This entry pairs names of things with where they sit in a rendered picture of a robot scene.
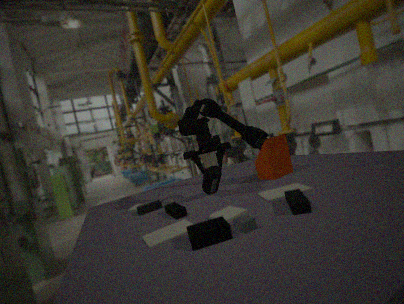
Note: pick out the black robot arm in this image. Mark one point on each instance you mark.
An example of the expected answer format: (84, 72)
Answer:
(190, 125)

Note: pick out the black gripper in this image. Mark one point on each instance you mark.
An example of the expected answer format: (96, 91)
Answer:
(194, 154)

